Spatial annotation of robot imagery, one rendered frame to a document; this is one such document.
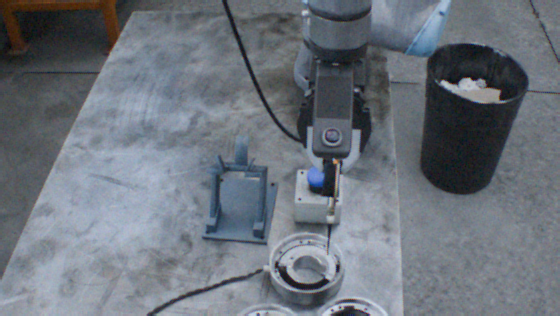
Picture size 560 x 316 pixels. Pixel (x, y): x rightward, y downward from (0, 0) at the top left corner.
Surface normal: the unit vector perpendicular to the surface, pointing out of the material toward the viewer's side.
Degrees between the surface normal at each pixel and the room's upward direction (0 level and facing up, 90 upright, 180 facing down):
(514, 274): 0
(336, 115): 32
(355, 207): 0
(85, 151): 0
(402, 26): 76
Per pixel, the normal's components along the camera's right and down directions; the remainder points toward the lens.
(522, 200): -0.02, -0.73
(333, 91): -0.05, -0.25
